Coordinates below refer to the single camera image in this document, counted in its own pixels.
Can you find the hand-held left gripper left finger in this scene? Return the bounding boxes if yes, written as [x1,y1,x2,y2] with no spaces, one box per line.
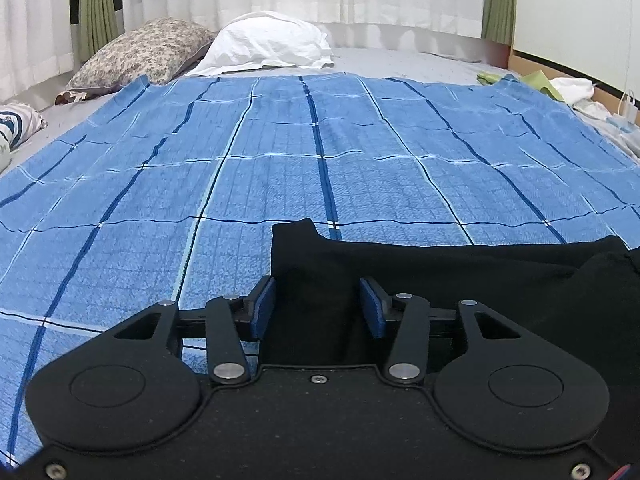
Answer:
[112,276,277,388]

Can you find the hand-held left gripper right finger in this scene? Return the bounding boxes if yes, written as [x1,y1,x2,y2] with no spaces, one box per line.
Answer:
[358,276,526,386]

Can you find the black pants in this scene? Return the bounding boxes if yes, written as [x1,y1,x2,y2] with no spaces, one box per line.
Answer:
[257,217,640,461]

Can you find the blue checked blanket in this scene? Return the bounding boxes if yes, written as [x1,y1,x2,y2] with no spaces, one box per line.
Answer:
[0,74,640,467]

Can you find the green cloth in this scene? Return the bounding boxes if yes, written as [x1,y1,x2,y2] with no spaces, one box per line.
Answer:
[519,71,567,102]
[476,71,517,87]

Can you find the floral patterned pillow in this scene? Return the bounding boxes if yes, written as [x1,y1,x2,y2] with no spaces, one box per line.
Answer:
[55,17,218,106]

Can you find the white cloth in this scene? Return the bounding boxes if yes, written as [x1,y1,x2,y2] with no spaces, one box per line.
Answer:
[550,77,597,107]

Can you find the navy striped white pillow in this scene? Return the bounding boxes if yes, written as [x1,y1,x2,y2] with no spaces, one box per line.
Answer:
[0,101,49,152]

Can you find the white paper bag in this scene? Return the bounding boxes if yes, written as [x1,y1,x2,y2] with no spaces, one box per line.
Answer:
[606,88,640,157]

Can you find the green curtain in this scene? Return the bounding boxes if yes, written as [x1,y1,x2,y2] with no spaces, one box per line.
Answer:
[481,0,518,46]
[77,0,121,63]

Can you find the wooden bed frame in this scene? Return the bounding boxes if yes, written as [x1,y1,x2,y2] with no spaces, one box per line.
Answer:
[507,48,640,111]

